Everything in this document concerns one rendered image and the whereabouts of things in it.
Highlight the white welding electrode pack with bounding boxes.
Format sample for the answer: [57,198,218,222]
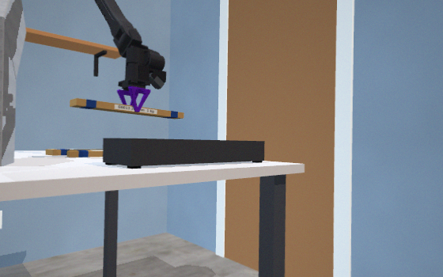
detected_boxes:
[70,98,184,119]
[45,149,103,156]
[67,150,103,157]

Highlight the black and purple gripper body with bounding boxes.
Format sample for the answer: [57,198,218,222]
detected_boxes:
[118,63,150,91]

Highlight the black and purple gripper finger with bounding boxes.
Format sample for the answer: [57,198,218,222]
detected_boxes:
[128,86,150,112]
[117,89,138,104]

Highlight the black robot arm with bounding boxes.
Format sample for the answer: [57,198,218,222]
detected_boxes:
[94,0,166,89]

